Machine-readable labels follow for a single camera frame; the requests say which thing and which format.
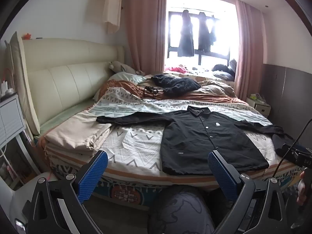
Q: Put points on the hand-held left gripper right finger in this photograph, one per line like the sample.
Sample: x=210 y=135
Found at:
x=224 y=178

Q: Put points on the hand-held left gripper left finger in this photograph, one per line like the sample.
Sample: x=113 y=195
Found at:
x=93 y=173

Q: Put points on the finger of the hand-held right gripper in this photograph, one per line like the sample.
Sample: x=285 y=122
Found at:
x=296 y=148

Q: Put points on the black button shirt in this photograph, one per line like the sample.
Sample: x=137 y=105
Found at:
x=202 y=141

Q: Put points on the red clothes pile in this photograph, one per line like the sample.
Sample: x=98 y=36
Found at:
x=174 y=68

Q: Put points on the person's right hand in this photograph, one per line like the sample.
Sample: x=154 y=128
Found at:
x=304 y=190

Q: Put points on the folded beige sheet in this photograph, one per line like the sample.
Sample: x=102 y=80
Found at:
x=78 y=131

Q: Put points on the small white bedside cabinet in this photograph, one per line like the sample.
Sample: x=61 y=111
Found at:
x=262 y=108

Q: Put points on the patterned white teal blanket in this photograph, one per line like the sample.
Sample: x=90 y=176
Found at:
x=136 y=139

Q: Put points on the person's leg grey patterned pants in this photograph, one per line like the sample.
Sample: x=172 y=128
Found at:
x=180 y=212

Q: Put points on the orange beige duvet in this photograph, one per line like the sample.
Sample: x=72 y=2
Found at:
x=212 y=95

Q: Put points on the cream leather bed headboard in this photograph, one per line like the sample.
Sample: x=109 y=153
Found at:
x=73 y=82

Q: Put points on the white nightstand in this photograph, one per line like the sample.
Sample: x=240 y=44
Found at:
x=9 y=121

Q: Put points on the light green pillow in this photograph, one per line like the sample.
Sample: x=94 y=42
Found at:
x=126 y=78

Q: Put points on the dark grey pillow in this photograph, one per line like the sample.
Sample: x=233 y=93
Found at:
x=225 y=75

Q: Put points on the black knitted sweater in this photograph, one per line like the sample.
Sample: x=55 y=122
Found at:
x=175 y=84

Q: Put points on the grey plush toy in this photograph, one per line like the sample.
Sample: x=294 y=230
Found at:
x=119 y=66

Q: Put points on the black fluffy cushion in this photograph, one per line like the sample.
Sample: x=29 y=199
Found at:
x=219 y=67

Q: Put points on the black framed window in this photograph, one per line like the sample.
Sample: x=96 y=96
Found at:
x=209 y=54

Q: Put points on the dark hanging jacket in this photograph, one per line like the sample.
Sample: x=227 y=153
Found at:
x=186 y=39
x=204 y=36

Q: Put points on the small orange toy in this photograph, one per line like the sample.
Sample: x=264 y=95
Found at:
x=27 y=36

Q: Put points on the beige hanging cloth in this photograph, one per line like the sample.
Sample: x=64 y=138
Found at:
x=112 y=7

